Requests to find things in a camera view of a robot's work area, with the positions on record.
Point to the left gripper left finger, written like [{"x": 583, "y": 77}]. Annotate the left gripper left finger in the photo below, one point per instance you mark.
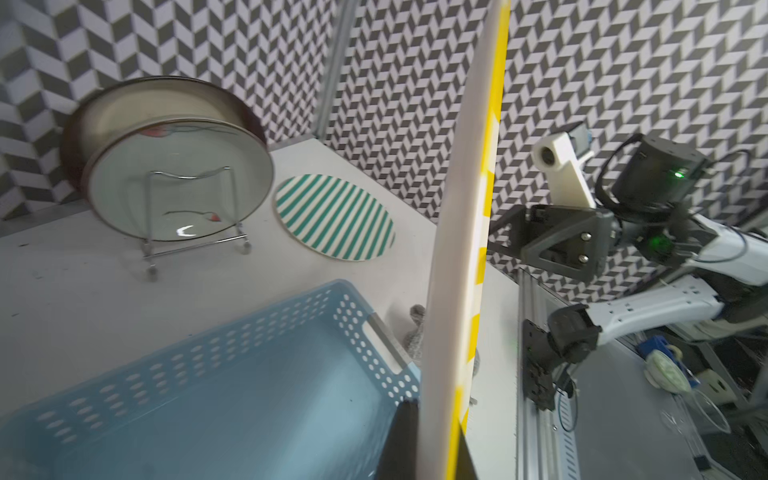
[{"x": 398, "y": 457}]

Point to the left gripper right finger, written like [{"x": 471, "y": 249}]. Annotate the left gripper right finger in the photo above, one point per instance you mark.
[{"x": 465, "y": 469}]

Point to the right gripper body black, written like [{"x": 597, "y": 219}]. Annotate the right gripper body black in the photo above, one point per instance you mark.
[{"x": 566, "y": 241}]

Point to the yellow striped plate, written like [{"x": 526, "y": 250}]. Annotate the yellow striped plate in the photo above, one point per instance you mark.
[{"x": 458, "y": 267}]

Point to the green striped plate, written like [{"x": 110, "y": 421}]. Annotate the green striped plate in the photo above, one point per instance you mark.
[{"x": 334, "y": 217}]

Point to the grey knitted dish cloth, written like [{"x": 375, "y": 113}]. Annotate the grey knitted dish cloth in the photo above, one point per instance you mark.
[{"x": 413, "y": 340}]

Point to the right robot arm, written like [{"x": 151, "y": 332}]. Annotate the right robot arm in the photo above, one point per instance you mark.
[{"x": 646, "y": 209}]

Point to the light blue plastic basket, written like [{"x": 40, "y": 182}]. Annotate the light blue plastic basket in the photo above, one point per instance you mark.
[{"x": 305, "y": 388}]

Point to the aluminium mounting rail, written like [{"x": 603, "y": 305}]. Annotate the aluminium mounting rail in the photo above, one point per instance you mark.
[{"x": 546, "y": 444}]

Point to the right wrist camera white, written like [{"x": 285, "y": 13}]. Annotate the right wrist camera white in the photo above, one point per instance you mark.
[{"x": 560, "y": 156}]

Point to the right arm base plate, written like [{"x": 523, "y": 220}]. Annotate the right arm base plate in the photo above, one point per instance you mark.
[{"x": 540, "y": 358}]

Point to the wire lid stand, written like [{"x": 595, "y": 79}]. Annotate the wire lid stand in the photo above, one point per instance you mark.
[{"x": 172, "y": 227}]

